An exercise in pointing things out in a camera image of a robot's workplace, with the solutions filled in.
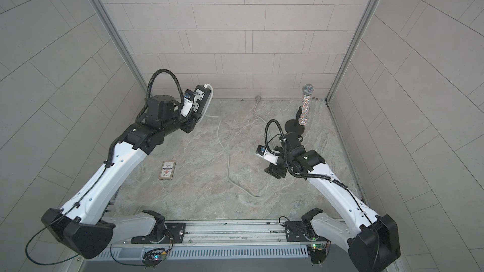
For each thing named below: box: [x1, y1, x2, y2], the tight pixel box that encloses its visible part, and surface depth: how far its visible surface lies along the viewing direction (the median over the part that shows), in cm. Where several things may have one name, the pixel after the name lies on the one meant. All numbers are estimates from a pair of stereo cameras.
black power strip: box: [192, 84, 212, 114], surface depth 68 cm
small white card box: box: [158, 160, 177, 181], surface depth 88 cm
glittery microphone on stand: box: [284, 83, 314, 135], surface depth 86 cm
